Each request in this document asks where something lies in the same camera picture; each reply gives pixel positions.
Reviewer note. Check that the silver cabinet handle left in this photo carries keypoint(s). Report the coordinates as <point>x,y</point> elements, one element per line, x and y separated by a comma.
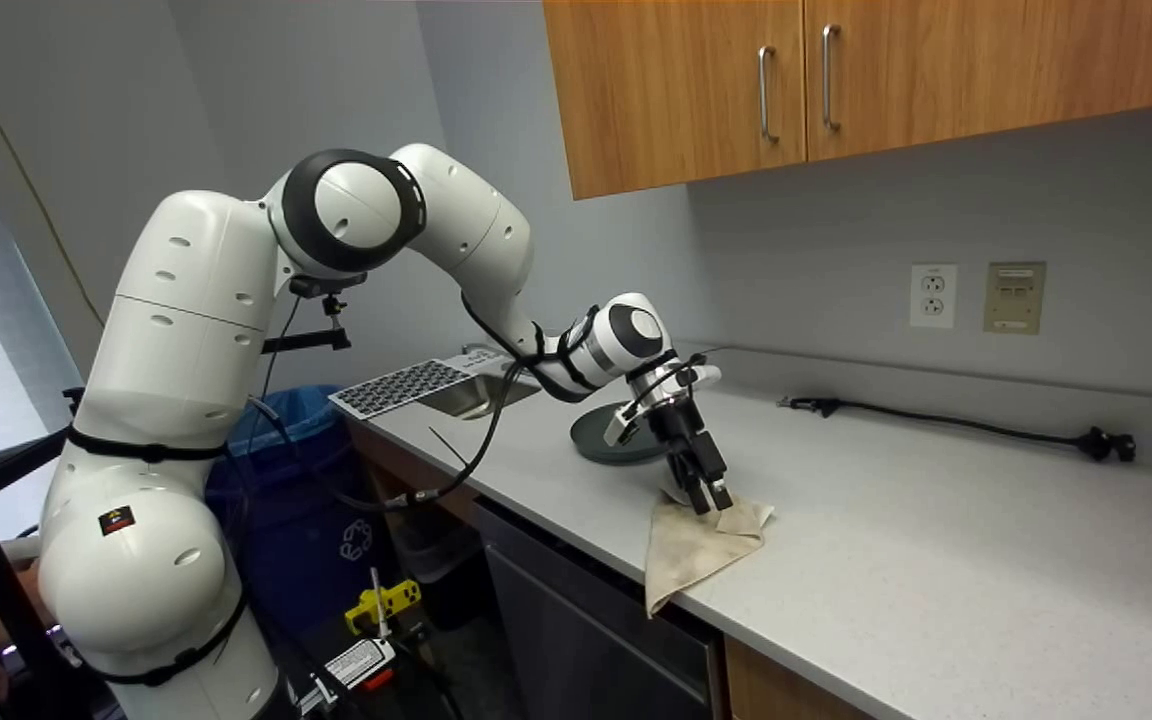
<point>767,60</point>

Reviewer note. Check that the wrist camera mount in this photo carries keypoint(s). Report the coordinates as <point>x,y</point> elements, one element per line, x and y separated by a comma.
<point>667,382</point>

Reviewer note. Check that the stained beige towel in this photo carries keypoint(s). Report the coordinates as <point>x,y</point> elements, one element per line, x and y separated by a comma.
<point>688,549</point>

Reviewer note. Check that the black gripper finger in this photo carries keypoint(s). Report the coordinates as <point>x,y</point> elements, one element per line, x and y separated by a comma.
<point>721,497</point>
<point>697,497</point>

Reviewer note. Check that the silver cabinet handle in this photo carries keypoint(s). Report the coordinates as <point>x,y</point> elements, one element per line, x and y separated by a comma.
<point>829,39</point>
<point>767,60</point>

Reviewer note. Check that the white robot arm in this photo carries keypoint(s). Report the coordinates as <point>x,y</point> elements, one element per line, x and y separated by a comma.
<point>134,561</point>

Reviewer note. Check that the white wall outlet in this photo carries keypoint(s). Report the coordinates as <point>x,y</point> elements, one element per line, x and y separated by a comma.
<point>932,296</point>

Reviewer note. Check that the wooden upper cabinet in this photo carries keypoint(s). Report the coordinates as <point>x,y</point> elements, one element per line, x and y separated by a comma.
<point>667,91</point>

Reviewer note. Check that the silver cabinet handle right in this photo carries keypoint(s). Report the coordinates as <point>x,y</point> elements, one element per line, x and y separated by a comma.
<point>829,39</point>

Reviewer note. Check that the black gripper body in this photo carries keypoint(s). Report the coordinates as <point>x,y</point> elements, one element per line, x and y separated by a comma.
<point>688,447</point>

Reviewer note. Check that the blue recycling bin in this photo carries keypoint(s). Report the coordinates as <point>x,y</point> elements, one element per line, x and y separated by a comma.
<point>290,501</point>

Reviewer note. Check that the dark green plate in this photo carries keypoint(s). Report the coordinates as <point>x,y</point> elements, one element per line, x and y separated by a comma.
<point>605,441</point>

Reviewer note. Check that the yellow clamp tool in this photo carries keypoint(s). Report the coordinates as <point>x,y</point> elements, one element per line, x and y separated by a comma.
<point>382,606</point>

